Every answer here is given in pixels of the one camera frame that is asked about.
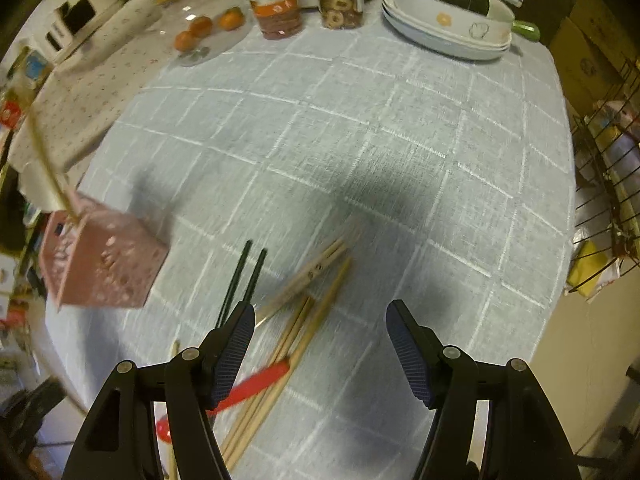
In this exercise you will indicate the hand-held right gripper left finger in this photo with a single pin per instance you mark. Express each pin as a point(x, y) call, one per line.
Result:
point(232, 350)

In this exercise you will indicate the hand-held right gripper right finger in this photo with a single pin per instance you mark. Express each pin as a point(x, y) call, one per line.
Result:
point(412, 355)

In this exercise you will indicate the red plastic spoon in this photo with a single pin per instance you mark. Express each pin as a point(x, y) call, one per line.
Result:
point(260, 377)

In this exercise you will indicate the black chopstick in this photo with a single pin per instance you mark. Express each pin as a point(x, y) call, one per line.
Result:
point(252, 280)
point(237, 275)

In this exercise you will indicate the bunch of wooden chopsticks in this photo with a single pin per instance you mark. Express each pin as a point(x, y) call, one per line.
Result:
point(310, 275)

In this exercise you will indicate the pink perforated utensil holder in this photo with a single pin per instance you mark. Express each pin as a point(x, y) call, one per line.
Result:
point(110, 265)

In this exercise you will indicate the long single bamboo chopstick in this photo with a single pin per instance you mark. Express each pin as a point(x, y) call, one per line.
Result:
point(52, 180)

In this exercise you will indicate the yellow packet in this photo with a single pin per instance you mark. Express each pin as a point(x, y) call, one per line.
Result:
point(587, 265)

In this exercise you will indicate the black metal stand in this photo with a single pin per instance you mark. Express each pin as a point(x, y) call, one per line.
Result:
point(610, 445)

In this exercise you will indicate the grey checked tablecloth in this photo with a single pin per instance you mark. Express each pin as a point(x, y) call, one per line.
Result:
point(350, 135)

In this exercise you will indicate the floral patterned cloth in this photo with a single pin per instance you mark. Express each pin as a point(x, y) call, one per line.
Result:
point(85, 95)

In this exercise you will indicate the cluttered shelf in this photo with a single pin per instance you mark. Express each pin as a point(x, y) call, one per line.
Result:
point(10, 115)

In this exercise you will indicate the clear glass footed plate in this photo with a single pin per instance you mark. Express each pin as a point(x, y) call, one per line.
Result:
point(215, 42)

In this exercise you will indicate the small orange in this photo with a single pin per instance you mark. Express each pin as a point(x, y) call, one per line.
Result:
point(201, 26)
point(184, 41)
point(231, 19)

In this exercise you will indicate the white printed oval baking dish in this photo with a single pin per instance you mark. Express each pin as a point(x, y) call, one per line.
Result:
point(450, 22)

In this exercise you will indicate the cardboard boxes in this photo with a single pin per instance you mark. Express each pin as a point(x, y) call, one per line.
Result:
point(585, 65)

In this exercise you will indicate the jar with orange label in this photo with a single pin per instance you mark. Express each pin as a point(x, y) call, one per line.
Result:
point(272, 10)

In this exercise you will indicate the white countertop appliance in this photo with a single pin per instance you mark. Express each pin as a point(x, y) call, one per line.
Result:
point(56, 20)

